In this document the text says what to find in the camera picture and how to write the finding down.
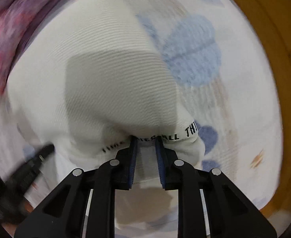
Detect white knit sweater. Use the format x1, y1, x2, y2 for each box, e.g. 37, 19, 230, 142
7, 0, 205, 237

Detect floral white bed sheet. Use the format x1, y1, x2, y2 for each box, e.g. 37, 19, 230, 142
0, 0, 285, 238

